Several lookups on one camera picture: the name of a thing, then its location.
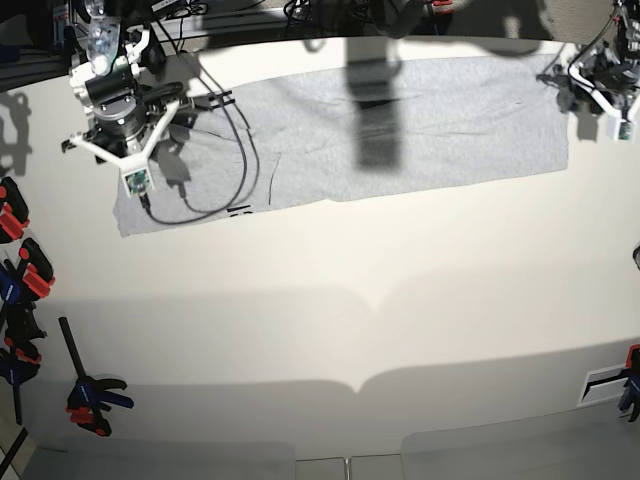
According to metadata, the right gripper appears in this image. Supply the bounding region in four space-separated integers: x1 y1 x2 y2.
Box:
87 82 201 184

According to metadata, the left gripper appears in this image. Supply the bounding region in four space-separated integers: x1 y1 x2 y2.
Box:
537 44 639 118

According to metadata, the grey T-shirt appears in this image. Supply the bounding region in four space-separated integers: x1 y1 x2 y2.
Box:
113 55 568 236

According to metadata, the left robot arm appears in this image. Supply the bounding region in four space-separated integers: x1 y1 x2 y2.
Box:
538 1 639 122

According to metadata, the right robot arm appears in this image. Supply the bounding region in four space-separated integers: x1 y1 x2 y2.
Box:
61 1 195 195

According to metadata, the red black clamp upper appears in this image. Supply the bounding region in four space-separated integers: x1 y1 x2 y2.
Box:
1 177 29 244

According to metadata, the red black clamp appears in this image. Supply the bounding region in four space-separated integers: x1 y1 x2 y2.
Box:
1 177 29 244
1 238 55 305

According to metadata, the red black clamp lower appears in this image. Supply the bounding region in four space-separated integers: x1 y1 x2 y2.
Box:
1 238 55 305

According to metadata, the blue clamp left edge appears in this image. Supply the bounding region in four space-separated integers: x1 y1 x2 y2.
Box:
1 260 46 425

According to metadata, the blue clamp edge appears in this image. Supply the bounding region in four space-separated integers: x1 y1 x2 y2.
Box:
618 344 640 423
1 260 46 425

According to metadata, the blue black bar clamp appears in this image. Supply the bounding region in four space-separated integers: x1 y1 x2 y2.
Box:
58 317 134 438

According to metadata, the blue clamp right edge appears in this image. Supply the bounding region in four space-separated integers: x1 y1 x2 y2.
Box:
618 344 640 423

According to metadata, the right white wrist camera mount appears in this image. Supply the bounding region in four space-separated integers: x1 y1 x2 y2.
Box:
61 100 180 196

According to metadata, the black camera cable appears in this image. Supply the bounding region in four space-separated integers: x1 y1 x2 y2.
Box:
137 19 261 226

